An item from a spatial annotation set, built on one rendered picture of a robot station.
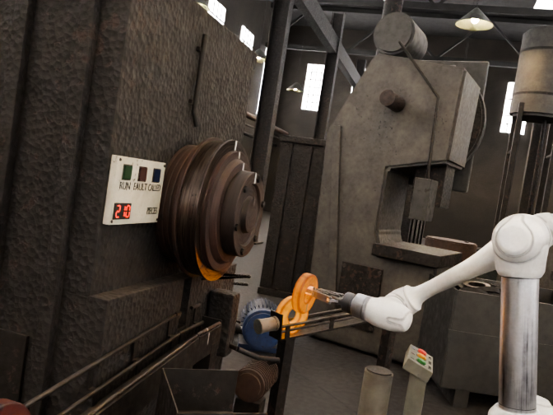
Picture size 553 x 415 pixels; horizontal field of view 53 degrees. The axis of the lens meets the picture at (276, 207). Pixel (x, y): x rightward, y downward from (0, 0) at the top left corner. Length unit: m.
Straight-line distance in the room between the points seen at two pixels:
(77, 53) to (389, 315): 1.29
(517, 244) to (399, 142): 2.85
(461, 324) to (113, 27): 2.86
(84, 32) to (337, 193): 3.25
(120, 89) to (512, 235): 1.11
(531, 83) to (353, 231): 6.52
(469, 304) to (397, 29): 2.21
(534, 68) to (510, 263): 8.94
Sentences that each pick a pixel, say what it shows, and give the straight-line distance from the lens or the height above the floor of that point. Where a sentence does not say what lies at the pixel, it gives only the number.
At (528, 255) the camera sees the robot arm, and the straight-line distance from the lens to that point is 1.64.
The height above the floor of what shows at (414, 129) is 1.79.
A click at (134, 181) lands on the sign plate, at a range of 1.56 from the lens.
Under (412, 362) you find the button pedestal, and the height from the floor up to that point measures 0.60.
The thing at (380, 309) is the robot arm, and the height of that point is 0.85.
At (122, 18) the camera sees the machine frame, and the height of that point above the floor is 1.58.
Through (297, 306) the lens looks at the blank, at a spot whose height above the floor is 0.78.
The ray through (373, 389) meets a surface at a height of 0.45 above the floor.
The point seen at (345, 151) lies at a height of 1.57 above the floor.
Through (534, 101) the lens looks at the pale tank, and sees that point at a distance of 10.37.
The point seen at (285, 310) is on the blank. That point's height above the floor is 0.73.
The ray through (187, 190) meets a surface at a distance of 1.66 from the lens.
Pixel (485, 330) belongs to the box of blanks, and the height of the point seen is 0.51.
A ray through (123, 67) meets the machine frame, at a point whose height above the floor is 1.46.
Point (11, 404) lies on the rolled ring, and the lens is 1.18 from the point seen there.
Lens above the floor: 1.23
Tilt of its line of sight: 3 degrees down
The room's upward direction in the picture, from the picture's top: 9 degrees clockwise
